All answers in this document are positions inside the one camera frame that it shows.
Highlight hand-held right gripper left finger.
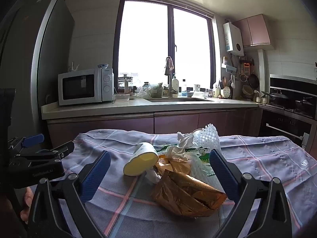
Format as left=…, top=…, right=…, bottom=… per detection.
left=26, top=150, right=112, bottom=238

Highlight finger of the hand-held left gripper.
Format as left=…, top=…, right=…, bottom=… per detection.
left=21, top=133, right=45, bottom=148
left=40, top=141, right=75, bottom=159

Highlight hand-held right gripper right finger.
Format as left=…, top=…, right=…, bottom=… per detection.
left=209, top=149, right=293, bottom=238

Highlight white foam fruit net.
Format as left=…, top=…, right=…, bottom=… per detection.
left=193, top=123, right=222, bottom=154
left=189, top=159, right=216, bottom=186

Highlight large gold snack wrapper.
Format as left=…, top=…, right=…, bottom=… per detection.
left=152, top=171, right=228, bottom=218

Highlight dotted paper cup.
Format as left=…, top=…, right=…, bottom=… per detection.
left=123, top=142, right=159, bottom=177

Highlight white tissue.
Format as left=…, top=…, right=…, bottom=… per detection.
left=176, top=132, right=196, bottom=152
left=165, top=145, right=190, bottom=159

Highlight person's left hand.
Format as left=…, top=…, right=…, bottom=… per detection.
left=20, top=186, right=34, bottom=225

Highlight green printed plastic wrapper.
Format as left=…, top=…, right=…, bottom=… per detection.
left=154, top=145, right=211, bottom=161

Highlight grey checked tablecloth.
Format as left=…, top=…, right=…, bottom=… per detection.
left=58, top=128, right=317, bottom=238

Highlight small gold snack wrapper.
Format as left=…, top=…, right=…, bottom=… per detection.
left=156, top=155, right=192, bottom=176

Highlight beige kitchen counter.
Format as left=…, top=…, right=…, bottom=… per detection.
left=41, top=97, right=263, bottom=121

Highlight crumpled white paper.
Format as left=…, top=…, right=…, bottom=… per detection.
left=145, top=169, right=162, bottom=185

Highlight purple base cabinets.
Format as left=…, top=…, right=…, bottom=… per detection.
left=47, top=108, right=263, bottom=149

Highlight white microwave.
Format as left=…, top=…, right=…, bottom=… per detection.
left=58, top=67, right=115, bottom=106

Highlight black built-in oven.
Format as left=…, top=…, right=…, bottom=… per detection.
left=259, top=109, right=312, bottom=152

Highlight glass food container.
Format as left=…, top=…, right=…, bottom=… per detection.
left=113, top=94, right=130, bottom=103

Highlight grey refrigerator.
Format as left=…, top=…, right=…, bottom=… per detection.
left=0, top=0, right=75, bottom=152

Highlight stacked bowls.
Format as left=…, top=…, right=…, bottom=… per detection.
left=242, top=85, right=254, bottom=98

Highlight glass french press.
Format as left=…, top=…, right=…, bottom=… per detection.
left=118, top=74, right=134, bottom=95

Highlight lidded black wok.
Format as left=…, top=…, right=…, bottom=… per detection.
left=261, top=90, right=289, bottom=107

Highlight crumpled plastic bag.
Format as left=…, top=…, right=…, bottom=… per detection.
left=136, top=85, right=151, bottom=98

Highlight black frying pan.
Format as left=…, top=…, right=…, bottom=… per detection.
left=248, top=72, right=259, bottom=88

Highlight black cooking pot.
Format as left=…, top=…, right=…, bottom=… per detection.
left=295, top=97, right=314, bottom=112

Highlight steel faucet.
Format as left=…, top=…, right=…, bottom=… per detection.
left=165, top=57, right=175, bottom=98

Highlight grey dish cloth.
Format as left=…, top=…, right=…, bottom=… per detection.
left=165, top=57, right=174, bottom=76

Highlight dark framed window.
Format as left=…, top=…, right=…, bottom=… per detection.
left=113, top=0, right=218, bottom=92

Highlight white water heater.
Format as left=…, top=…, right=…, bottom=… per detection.
left=223, top=21, right=244, bottom=55

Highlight pink wall cabinet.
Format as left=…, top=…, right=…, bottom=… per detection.
left=233, top=14, right=275, bottom=50

